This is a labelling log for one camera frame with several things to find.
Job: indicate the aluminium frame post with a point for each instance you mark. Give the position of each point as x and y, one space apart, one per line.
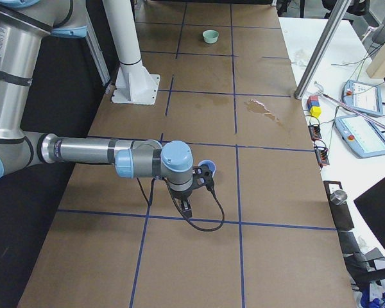
340 9

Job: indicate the far teach pendant tablet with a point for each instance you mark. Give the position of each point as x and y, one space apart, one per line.
363 97

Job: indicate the yellow cube block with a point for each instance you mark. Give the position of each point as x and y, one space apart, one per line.
315 111

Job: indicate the teach pendant tablet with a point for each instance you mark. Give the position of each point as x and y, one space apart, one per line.
361 136
363 97

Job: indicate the metal cylinder weight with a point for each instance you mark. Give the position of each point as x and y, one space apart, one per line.
338 197

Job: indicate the red blue block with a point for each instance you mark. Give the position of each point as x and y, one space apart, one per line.
313 102

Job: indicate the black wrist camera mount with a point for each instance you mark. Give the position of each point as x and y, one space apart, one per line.
202 176

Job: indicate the mint green bowl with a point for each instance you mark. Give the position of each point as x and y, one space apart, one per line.
210 36

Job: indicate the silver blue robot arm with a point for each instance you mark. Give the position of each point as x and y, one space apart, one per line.
23 25

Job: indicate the light blue plastic cup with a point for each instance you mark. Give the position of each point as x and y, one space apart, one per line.
210 164

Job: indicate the near teach pendant tablet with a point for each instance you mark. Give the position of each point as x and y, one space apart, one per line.
361 136

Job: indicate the white camera mast pole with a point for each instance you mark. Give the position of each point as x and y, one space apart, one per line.
134 84

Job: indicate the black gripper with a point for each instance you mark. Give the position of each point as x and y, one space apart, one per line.
181 196

